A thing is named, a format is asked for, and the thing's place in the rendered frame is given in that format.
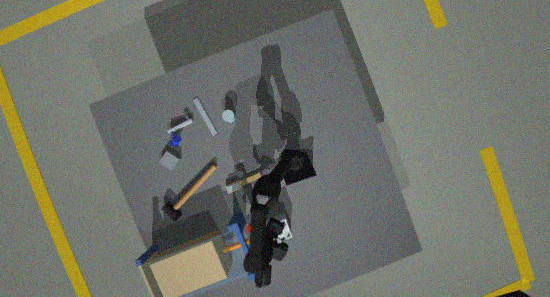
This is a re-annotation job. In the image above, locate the wooden-handled mallet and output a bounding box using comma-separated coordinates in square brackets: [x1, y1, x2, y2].
[161, 164, 217, 222]

